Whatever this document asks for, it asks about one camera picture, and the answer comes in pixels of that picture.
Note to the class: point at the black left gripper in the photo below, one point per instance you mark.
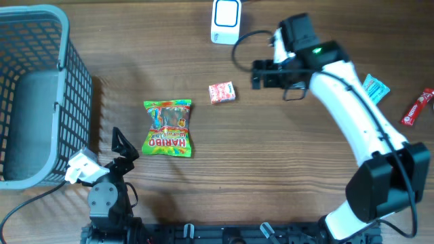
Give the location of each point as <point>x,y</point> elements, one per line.
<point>126,150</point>

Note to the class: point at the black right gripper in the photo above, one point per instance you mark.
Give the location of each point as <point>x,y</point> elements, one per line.
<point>269,80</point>

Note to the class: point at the colourful candy bag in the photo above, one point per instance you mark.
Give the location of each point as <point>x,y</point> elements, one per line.
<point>169,131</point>

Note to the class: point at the red white small packet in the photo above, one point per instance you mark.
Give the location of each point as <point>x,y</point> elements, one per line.
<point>222,92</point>

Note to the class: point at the mint toilet wipes pack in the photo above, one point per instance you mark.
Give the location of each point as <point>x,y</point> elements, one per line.
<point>375,89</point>

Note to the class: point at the red Nescafe stick sachet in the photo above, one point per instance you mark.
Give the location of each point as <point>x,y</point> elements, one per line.
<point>417,107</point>

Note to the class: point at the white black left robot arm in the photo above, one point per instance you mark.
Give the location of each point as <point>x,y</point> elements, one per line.
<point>111,212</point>

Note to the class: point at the white barcode scanner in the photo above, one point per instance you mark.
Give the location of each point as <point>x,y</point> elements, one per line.
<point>226,20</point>

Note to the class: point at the grey plastic mesh basket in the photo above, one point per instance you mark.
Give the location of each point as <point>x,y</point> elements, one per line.
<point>46,97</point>

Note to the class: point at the black aluminium mounting rail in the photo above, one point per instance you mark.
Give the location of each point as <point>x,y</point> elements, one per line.
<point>302,232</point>

